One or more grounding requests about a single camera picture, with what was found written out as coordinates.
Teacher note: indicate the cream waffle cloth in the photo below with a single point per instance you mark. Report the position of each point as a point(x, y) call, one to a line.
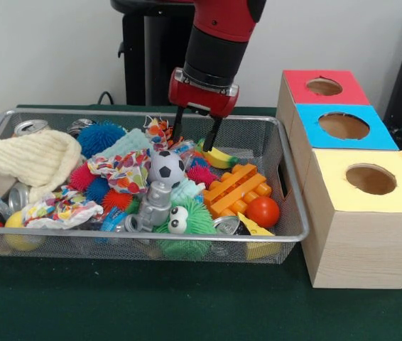
point(34, 158)

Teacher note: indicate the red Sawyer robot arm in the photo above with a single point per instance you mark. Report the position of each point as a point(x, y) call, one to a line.
point(219, 39)

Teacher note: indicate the black and white soccer ball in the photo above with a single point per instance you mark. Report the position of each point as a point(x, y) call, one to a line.
point(166, 168)

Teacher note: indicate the yellow banana toy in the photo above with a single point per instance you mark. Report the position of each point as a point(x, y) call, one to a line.
point(222, 158)

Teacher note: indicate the yellow cheese wedge toy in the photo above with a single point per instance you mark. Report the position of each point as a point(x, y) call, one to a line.
point(254, 229)

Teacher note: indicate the crushed silver can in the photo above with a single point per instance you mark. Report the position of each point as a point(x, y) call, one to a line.
point(32, 127)

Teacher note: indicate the clear plastic packet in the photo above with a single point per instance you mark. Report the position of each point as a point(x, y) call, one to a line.
point(185, 149)

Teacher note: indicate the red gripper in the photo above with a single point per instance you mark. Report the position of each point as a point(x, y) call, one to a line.
point(202, 96)

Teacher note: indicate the orange plastic building block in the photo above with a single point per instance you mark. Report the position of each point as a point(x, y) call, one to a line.
point(235, 189)

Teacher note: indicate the grey robot toy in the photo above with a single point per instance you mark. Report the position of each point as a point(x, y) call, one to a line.
point(158, 202)

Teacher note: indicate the wooden box with three holes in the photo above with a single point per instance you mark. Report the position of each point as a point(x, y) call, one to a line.
point(361, 234)

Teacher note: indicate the green fuzzy toy with eyes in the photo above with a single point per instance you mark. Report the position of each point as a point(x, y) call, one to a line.
point(197, 222)

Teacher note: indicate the red ball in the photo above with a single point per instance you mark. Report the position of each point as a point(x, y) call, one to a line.
point(263, 212)

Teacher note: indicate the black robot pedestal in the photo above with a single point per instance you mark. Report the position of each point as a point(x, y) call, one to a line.
point(133, 64)

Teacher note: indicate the blue spiky ball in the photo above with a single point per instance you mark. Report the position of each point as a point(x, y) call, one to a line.
point(101, 138)

